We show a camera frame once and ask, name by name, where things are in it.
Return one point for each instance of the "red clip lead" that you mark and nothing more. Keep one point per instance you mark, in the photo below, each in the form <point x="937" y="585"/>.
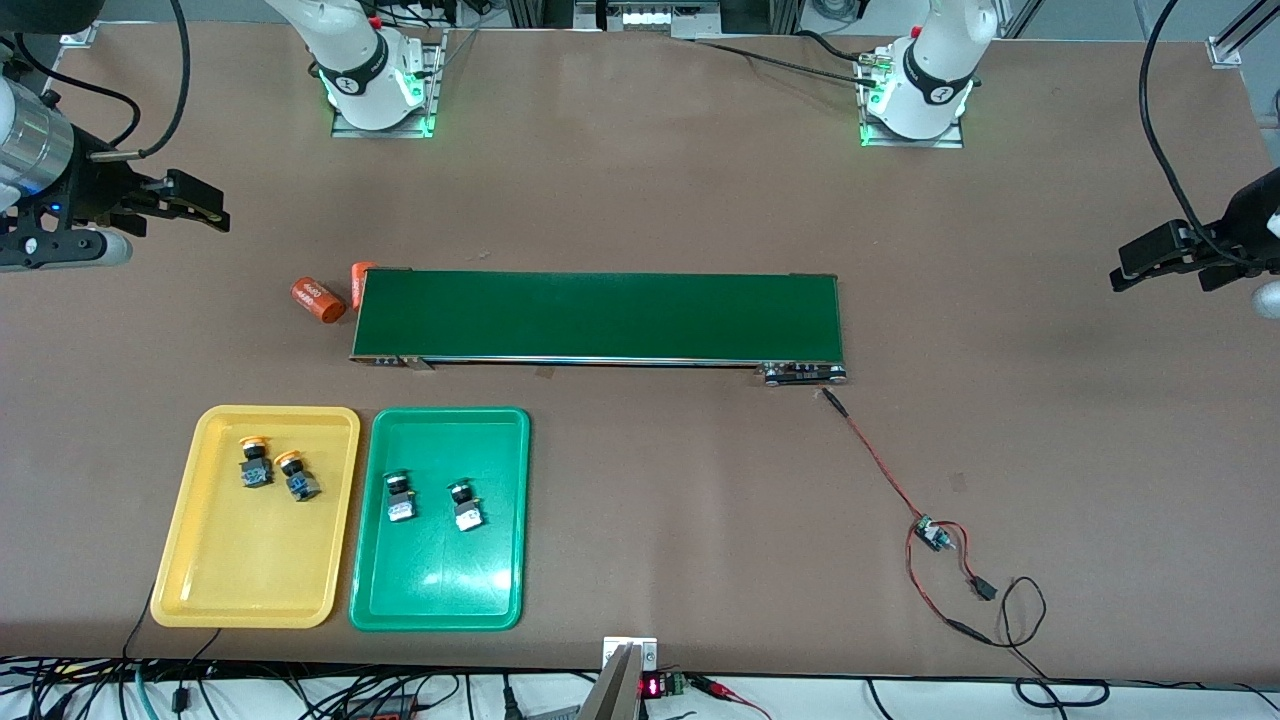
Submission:
<point x="730" y="692"/>

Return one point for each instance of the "black plug connector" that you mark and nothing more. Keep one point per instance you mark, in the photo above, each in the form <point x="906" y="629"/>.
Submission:
<point x="986" y="589"/>

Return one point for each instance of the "silver camera mount bracket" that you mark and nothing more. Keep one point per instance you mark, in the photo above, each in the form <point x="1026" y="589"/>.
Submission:
<point x="630" y="655"/>

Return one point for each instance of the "green conveyor belt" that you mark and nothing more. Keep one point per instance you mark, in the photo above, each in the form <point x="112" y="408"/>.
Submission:
<point x="600" y="315"/>

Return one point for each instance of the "aluminium frame rack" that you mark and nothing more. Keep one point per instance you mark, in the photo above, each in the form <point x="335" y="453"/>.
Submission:
<point x="640" y="15"/>

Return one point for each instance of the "green plastic tray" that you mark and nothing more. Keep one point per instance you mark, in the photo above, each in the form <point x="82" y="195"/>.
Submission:
<point x="440" y="580"/>

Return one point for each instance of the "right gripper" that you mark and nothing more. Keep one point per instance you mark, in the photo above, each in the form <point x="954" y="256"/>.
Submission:
<point x="98" y="187"/>

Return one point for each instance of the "green-capped push button switch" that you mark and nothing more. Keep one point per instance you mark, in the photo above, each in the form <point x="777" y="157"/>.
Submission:
<point x="468" y="518"/>
<point x="402" y="510"/>

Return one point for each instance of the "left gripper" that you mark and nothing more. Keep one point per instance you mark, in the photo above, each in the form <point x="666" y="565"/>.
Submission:
<point x="1243" y="222"/>

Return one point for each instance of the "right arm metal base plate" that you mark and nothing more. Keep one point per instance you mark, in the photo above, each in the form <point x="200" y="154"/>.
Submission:
<point x="385" y="132"/>

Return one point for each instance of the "red LED display module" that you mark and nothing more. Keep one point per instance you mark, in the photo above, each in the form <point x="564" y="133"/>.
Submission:
<point x="652" y="687"/>

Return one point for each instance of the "small controller circuit board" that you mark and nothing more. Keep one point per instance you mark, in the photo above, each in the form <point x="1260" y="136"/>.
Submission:
<point x="935" y="536"/>

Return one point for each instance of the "orange cylinder marked 4680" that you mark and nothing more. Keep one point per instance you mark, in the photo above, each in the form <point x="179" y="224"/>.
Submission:
<point x="318" y="300"/>
<point x="360" y="285"/>

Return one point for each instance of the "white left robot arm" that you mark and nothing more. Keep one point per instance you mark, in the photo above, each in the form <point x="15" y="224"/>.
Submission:
<point x="930" y="80"/>

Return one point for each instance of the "yellow plastic tray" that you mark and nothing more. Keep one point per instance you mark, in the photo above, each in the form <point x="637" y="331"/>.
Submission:
<point x="260" y="560"/>

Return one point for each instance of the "yellow-capped push button switch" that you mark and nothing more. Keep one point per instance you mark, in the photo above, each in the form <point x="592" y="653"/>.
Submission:
<point x="258" y="475"/>
<point x="302" y="487"/>

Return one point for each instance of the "metal table corner bracket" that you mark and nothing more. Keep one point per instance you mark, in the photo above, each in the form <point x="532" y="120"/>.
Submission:
<point x="80" y="36"/>
<point x="1228" y="52"/>

